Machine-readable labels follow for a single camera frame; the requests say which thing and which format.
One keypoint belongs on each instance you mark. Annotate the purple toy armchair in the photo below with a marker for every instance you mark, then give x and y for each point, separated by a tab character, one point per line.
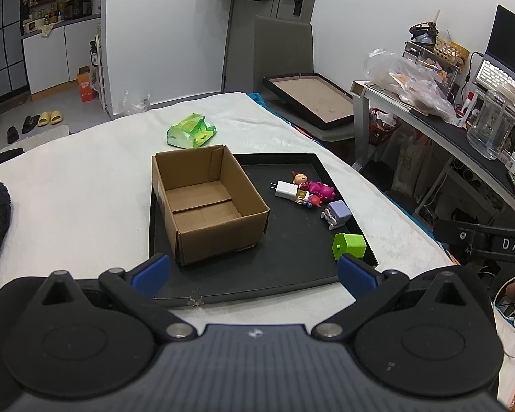
338	213

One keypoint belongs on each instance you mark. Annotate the yellow slippers pair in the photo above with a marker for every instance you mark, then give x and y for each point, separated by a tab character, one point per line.
50	118

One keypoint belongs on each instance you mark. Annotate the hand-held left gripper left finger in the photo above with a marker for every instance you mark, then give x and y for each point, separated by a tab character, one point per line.
150	274

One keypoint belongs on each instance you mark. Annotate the red basket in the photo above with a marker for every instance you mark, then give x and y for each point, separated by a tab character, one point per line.
384	128

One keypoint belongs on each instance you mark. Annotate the wicker basket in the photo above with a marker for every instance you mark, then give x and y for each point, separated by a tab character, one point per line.
450	51

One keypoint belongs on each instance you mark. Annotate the white keyboard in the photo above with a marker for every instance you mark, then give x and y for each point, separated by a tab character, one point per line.
504	81

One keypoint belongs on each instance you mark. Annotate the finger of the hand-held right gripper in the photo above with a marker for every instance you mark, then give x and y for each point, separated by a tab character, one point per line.
455	234

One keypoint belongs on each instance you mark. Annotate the clear plastic bag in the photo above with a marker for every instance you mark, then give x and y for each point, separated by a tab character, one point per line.
412	86

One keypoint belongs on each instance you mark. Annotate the green tissue packet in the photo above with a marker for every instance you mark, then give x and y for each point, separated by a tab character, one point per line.
191	133

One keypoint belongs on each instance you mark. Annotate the black picture frame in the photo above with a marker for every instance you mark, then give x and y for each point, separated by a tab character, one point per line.
317	103

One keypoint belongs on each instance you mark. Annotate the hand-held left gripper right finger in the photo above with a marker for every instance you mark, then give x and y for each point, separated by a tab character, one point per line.
355	275

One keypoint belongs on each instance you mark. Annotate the green toy bin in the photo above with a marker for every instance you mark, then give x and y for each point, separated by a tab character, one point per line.
351	246

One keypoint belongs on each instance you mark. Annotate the orange cardboard box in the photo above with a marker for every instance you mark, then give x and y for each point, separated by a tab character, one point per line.
86	88

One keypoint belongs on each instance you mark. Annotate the blue cloth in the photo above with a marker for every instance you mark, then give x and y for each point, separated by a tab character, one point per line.
256	98

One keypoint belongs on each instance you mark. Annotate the beige tote bag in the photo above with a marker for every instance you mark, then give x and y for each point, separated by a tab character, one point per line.
410	163

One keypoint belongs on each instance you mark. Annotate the small doll figure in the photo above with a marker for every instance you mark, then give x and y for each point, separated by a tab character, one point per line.
299	178

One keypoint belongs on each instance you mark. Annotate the crumpled plastic bag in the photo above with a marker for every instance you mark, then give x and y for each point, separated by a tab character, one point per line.
135	103

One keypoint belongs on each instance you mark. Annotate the yellow transparent block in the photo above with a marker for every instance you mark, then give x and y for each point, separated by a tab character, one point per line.
301	197

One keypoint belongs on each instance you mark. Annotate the brown cardboard box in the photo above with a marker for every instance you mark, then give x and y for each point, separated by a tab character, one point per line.
216	240

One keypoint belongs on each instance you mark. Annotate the grey desk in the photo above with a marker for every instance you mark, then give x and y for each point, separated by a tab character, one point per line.
455	137

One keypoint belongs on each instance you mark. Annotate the clear drawer organizer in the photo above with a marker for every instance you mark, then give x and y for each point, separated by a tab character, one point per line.
416	53

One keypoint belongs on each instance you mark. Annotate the clear plastic water jug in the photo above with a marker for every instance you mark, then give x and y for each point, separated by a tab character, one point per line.
491	124

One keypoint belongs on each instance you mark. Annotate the red crab toy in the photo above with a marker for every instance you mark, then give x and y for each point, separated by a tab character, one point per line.
314	201

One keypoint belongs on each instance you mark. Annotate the black tray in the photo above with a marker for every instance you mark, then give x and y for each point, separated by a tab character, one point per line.
298	257

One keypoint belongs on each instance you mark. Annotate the white charger plug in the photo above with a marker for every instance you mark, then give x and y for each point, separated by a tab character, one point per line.
287	192

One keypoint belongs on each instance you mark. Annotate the black monitor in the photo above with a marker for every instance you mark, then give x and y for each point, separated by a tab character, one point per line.
513	38

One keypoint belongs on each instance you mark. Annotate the black slipper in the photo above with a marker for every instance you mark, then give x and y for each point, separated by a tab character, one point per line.
30	123
13	134

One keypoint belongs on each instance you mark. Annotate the white cabinet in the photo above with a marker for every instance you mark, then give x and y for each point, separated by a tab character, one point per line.
55	55

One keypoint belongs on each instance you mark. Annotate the magenta dinosaur toy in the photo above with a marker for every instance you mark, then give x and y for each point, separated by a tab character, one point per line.
322	189

